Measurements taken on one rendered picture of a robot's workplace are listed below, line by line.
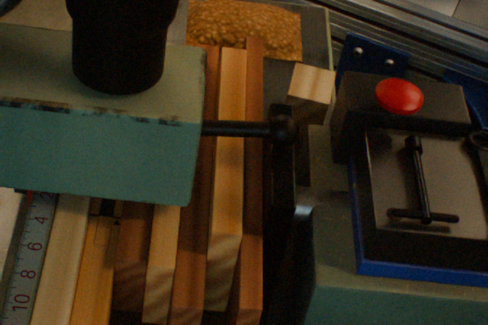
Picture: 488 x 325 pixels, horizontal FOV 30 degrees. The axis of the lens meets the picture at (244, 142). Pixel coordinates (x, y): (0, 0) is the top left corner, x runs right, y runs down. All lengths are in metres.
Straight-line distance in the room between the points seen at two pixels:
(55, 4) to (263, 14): 1.59
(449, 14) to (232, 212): 0.72
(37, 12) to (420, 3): 1.30
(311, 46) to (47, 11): 1.58
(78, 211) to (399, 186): 0.19
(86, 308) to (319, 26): 0.39
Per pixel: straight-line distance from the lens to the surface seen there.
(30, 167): 0.53
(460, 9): 1.23
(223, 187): 0.55
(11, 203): 0.77
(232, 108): 0.60
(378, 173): 0.54
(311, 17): 0.83
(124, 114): 0.50
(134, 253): 0.54
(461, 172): 0.56
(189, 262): 0.53
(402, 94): 0.56
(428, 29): 1.17
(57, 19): 2.30
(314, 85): 0.68
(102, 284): 0.54
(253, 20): 0.78
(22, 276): 0.52
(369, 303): 0.55
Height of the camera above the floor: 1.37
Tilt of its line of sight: 43 degrees down
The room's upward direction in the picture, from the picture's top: 11 degrees clockwise
